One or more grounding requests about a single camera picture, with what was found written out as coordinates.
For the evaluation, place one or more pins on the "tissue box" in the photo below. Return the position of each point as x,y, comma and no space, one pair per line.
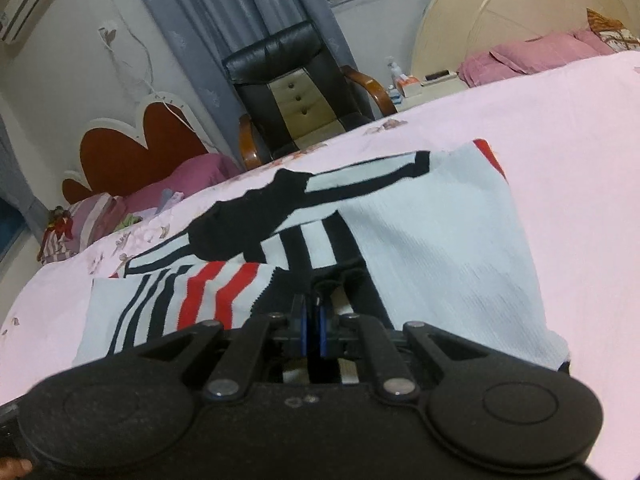
407,85

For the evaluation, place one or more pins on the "red heart-shaped headboard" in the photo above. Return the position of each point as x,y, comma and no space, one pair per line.
125,155

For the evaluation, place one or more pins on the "person's left hand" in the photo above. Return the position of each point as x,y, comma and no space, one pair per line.
14,469

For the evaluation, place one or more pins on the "grey side curtain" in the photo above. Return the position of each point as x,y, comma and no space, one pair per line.
20,180

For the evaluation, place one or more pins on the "clear pump bottle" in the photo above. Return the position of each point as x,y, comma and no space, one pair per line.
393,70

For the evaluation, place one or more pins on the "pink pillow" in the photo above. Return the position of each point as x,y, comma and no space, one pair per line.
525,57

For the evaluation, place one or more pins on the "cream nightstand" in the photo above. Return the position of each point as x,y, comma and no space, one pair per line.
435,91

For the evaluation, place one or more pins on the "black leather armchair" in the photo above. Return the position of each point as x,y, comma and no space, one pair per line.
295,95

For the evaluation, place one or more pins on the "orange patterned pillow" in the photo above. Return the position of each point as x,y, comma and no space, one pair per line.
612,30

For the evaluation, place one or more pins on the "red doll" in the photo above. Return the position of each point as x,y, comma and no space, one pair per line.
57,225

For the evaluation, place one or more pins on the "striped knit sweater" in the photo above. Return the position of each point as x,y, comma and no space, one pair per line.
425,240

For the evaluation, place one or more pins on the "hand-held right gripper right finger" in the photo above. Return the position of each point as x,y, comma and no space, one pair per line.
321,327

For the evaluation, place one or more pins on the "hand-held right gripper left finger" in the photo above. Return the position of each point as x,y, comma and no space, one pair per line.
298,325

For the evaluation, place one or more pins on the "magenta pillow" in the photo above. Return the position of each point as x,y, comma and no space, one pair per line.
195,175

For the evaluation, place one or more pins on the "dark side window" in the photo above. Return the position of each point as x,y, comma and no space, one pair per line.
10,230

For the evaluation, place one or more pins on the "cream round headboard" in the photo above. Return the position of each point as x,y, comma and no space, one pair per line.
500,5

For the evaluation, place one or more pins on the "striped pillow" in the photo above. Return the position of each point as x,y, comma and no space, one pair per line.
92,220

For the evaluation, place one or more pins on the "white air conditioner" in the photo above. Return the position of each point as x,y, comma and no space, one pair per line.
27,0

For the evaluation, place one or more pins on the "green clothes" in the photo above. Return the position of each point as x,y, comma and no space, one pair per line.
132,220

